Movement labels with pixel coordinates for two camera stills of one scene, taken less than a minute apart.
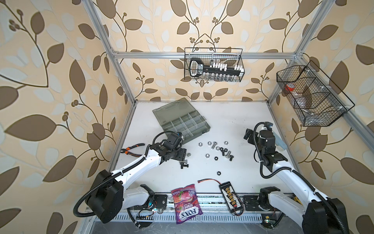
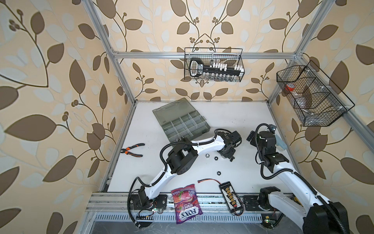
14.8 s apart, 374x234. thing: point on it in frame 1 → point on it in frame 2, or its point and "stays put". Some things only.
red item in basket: x=289 y=87 stays put
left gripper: x=182 y=154 → x=231 y=155
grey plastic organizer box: x=180 y=116 stays put
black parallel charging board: x=230 y=197 stays put
